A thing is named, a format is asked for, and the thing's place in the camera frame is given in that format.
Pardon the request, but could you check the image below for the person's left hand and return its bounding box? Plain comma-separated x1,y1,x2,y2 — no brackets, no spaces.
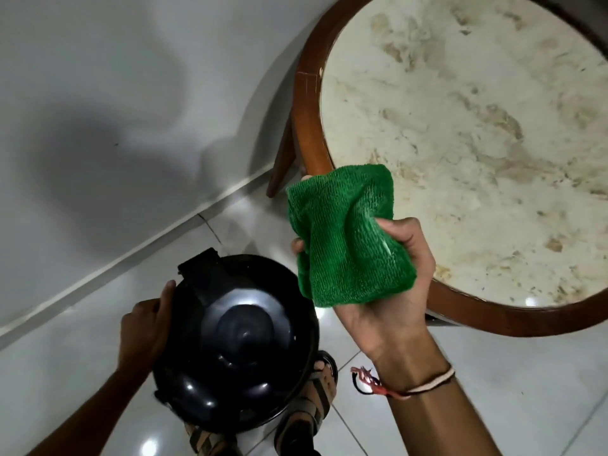
119,280,177,377

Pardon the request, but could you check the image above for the person's right forearm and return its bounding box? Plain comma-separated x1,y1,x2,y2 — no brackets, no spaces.
370,361,504,456

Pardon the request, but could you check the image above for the person's left forearm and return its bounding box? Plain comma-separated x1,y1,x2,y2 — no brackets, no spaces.
26,360,155,456

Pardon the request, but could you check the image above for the round wooden marble-top table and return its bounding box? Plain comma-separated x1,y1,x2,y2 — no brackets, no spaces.
266,0,608,339

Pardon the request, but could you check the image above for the green microfiber cloth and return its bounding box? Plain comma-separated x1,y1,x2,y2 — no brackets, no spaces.
285,163,419,309

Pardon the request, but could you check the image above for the brown strap sandal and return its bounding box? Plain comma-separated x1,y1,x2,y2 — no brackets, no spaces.
275,350,339,456
184,420,239,456

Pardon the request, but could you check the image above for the person's right hand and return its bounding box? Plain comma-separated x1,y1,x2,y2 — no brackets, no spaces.
291,174,451,370

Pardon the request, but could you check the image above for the red and white thread bracelet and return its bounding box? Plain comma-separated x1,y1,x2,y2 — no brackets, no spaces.
351,363,456,400

